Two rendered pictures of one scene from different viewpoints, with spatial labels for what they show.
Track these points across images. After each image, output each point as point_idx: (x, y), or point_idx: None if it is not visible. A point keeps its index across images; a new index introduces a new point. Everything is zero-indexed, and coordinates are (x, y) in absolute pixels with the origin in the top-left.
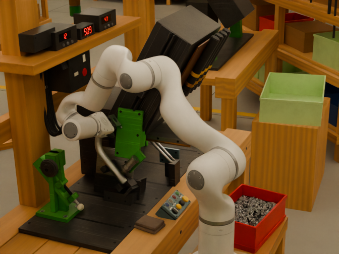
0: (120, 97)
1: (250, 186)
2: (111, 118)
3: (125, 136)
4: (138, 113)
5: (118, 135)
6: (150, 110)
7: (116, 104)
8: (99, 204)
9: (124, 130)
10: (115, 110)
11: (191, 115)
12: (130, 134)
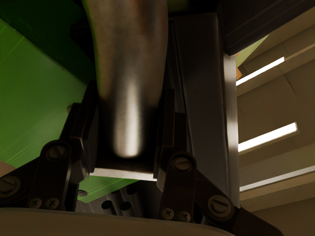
0: (213, 180)
1: None
2: (144, 180)
3: (4, 93)
4: (85, 194)
5: (29, 61)
6: (77, 201)
7: (208, 143)
8: None
9: (46, 112)
10: (195, 114)
11: None
12: (1, 119)
